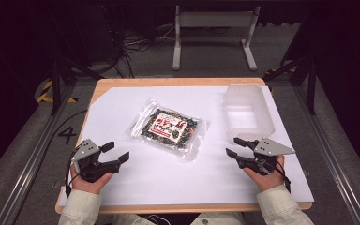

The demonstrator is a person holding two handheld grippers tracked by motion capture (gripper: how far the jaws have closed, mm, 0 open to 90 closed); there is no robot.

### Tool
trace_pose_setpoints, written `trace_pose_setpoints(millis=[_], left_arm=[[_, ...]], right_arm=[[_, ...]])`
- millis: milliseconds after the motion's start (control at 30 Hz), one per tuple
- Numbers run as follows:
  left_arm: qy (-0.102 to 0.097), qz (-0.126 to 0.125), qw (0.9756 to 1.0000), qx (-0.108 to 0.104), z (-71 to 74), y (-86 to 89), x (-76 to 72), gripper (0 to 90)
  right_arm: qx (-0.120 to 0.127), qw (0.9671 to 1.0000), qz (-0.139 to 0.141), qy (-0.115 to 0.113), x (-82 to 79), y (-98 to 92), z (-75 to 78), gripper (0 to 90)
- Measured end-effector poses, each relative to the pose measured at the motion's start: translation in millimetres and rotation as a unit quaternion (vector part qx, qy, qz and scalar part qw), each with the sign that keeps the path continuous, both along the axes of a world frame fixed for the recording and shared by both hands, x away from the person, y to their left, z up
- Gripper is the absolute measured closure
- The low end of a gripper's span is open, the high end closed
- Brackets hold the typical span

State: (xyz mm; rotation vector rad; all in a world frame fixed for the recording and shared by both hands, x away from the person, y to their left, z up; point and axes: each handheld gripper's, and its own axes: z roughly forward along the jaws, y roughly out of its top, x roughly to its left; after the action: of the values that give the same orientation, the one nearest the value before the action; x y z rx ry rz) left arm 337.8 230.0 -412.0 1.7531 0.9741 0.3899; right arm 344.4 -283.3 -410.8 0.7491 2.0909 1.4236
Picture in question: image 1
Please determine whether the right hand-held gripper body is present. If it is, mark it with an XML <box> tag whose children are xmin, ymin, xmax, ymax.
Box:
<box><xmin>237</xmin><ymin>137</ymin><xmax>296</xmax><ymax>176</ymax></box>

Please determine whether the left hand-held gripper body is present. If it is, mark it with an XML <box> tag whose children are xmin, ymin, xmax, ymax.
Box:
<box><xmin>70</xmin><ymin>139</ymin><xmax>121</xmax><ymax>184</ymax></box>

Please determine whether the person's right hand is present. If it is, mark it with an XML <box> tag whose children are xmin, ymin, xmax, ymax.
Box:
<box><xmin>243</xmin><ymin>155</ymin><xmax>287</xmax><ymax>193</ymax></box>

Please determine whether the person's left hand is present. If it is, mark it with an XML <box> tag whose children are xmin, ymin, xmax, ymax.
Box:
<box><xmin>69</xmin><ymin>163</ymin><xmax>114</xmax><ymax>195</ymax></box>

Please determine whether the translucent white plastic container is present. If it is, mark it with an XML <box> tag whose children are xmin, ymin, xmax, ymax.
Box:
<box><xmin>223</xmin><ymin>83</ymin><xmax>277</xmax><ymax>145</ymax></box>

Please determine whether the white paper sheet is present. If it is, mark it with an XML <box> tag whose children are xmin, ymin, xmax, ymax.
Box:
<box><xmin>58</xmin><ymin>85</ymin><xmax>315</xmax><ymax>208</ymax></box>

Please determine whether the clear packet of dark snacks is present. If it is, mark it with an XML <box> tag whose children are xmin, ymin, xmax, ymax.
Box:
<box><xmin>127</xmin><ymin>97</ymin><xmax>211</xmax><ymax>162</ymax></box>

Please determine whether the yellow black hazard tape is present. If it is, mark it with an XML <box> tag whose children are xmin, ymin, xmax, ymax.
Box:
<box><xmin>36</xmin><ymin>80</ymin><xmax>78</xmax><ymax>104</ymax></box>

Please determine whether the black metal stand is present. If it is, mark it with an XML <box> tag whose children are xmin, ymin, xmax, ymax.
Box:
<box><xmin>45</xmin><ymin>6</ymin><xmax>104</xmax><ymax>116</ymax></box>
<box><xmin>263</xmin><ymin>6</ymin><xmax>322</xmax><ymax>115</ymax></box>

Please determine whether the white metal stand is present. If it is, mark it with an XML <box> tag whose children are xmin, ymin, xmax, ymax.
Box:
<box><xmin>172</xmin><ymin>5</ymin><xmax>262</xmax><ymax>72</ymax></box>

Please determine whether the left hand-held gripper cable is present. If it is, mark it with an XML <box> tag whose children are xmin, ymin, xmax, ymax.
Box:
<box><xmin>64</xmin><ymin>149</ymin><xmax>77</xmax><ymax>199</ymax></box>

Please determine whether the hand-held gripper cable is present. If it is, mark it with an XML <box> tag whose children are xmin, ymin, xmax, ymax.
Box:
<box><xmin>274</xmin><ymin>159</ymin><xmax>293</xmax><ymax>193</ymax></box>
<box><xmin>64</xmin><ymin>149</ymin><xmax>77</xmax><ymax>199</ymax></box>

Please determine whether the right hand-held gripper cable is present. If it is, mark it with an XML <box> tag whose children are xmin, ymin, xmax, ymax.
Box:
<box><xmin>274</xmin><ymin>159</ymin><xmax>293</xmax><ymax>193</ymax></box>

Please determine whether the aluminium floor rail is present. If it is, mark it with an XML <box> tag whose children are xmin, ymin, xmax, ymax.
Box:
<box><xmin>292</xmin><ymin>85</ymin><xmax>360</xmax><ymax>225</ymax></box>
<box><xmin>0</xmin><ymin>85</ymin><xmax>76</xmax><ymax>225</ymax></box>

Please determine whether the thin white cable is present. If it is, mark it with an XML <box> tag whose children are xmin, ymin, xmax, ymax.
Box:
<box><xmin>142</xmin><ymin>215</ymin><xmax>173</xmax><ymax>225</ymax></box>

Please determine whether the bundle of black floor cables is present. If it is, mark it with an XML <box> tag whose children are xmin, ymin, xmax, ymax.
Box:
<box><xmin>88</xmin><ymin>6</ymin><xmax>176</xmax><ymax>79</ymax></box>

